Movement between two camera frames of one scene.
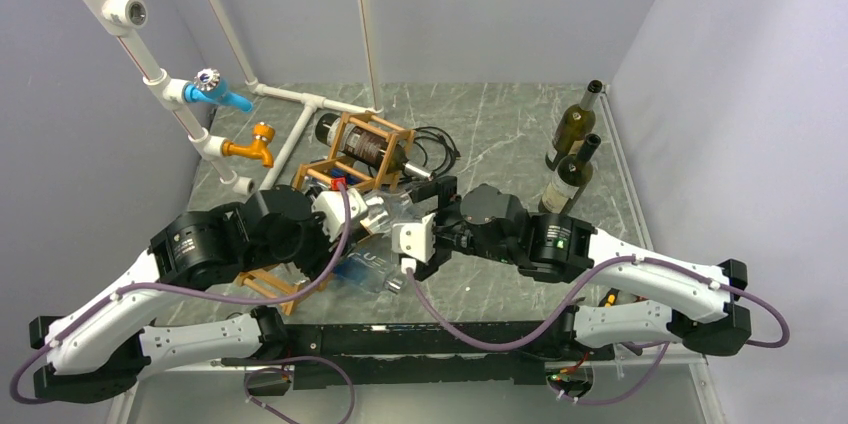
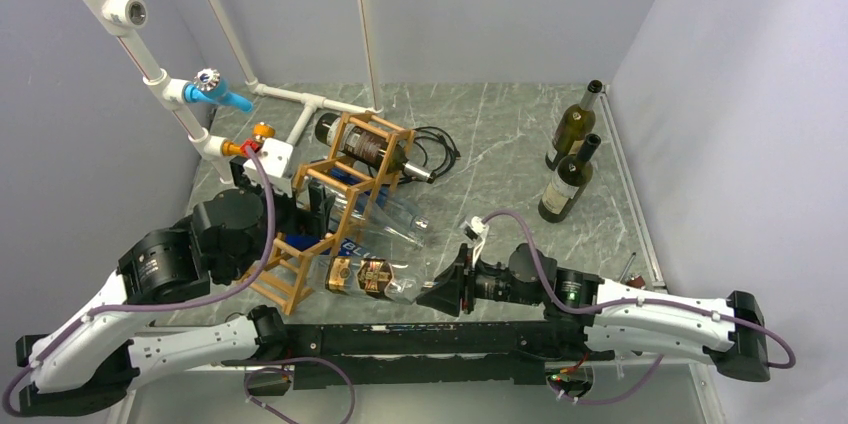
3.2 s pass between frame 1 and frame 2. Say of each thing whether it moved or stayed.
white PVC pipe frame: stayed
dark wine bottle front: stayed
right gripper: moved
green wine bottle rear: stayed
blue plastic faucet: stayed
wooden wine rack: stayed
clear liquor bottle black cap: moved
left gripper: moved
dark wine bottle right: stayed
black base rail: stayed
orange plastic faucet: stayed
